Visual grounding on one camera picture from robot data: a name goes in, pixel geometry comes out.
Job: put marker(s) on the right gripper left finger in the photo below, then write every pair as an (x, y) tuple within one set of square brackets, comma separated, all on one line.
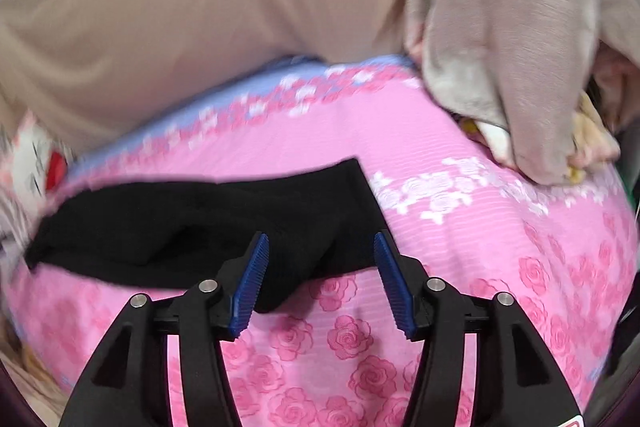
[(125, 382)]

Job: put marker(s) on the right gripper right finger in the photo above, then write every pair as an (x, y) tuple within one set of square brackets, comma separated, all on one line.
[(517, 381)]

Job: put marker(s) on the black pants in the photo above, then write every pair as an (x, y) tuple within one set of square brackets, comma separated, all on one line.
[(173, 234)]

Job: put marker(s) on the pink floral bed sheet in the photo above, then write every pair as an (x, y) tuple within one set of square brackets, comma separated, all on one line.
[(332, 355)]

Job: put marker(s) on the cartoon cat pillow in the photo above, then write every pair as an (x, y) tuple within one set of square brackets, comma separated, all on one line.
[(31, 167)]

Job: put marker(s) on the grey floral cloth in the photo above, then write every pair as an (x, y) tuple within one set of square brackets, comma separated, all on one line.
[(549, 84)]

